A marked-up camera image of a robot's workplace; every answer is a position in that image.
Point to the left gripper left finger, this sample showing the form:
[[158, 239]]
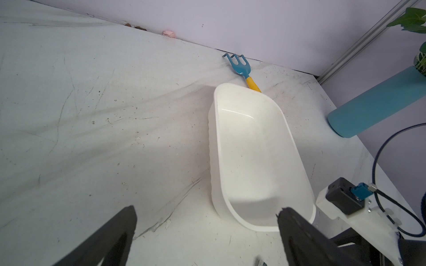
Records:
[[108, 246]]

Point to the blue toy rake yellow handle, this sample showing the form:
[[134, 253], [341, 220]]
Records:
[[242, 67]]

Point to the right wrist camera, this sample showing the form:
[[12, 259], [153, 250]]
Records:
[[347, 197]]

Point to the pink scrap at wall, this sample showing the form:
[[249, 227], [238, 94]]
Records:
[[169, 34]]

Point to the white plastic storage box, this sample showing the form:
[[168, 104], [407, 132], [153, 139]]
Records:
[[255, 167]]

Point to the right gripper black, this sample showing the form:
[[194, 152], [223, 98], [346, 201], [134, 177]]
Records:
[[379, 230]]

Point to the aluminium frame rails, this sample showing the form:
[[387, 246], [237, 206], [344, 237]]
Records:
[[368, 38]]

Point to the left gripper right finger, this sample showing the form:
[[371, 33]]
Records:
[[304, 245]]

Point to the teal vase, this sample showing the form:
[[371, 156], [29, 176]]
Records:
[[378, 103]]

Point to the green artificial plant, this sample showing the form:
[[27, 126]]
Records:
[[414, 20]]

